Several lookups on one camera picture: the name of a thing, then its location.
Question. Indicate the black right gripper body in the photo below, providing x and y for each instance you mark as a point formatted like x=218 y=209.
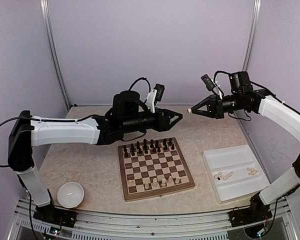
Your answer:
x=218 y=106

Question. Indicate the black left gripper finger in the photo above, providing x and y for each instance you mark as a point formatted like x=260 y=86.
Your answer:
x=170 y=123
x=172 y=114

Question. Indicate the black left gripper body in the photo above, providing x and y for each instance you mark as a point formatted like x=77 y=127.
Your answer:
x=132 y=124

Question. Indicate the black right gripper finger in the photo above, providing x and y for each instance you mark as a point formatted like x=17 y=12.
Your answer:
x=205 y=113
x=204 y=102

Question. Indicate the white chess bishop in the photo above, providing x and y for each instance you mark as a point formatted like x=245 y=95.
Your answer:
x=170 y=179

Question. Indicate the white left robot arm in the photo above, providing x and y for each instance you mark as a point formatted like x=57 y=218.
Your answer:
x=31 y=131

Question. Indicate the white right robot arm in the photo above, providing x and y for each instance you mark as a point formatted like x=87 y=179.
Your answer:
x=286 y=124

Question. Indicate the black chess pieces group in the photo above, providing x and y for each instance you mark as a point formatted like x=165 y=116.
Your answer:
x=166 y=147

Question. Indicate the wooden chess board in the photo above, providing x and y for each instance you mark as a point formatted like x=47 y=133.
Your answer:
x=143 y=169

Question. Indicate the white pieces in tray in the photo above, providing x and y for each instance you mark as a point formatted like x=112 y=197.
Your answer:
x=221 y=176

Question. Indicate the white plastic tray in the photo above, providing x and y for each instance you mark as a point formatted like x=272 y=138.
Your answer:
x=237 y=159

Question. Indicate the white bowl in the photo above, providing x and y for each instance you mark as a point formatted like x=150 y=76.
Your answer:
x=70 y=195

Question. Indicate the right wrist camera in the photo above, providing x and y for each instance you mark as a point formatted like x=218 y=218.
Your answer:
x=212 y=86

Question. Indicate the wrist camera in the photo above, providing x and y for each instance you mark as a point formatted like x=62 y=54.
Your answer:
x=155 y=95
x=212 y=86

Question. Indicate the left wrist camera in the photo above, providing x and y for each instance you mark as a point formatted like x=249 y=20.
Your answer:
x=155 y=95

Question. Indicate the back aluminium frame rail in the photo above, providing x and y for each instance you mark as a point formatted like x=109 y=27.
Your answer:
x=109 y=105

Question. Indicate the right aluminium frame post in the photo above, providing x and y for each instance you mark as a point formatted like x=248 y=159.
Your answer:
x=252 y=34

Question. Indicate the aluminium frame post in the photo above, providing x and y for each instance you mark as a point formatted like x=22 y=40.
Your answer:
x=45 y=11
x=252 y=34

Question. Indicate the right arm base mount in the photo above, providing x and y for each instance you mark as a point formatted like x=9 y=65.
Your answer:
x=244 y=216

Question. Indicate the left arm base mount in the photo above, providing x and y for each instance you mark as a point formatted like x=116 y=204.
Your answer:
x=60 y=217

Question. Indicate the left aluminium frame post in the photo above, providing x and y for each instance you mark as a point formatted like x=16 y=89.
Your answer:
x=45 y=11

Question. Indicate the front aluminium rail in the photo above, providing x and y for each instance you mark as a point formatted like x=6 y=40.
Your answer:
x=213 y=225

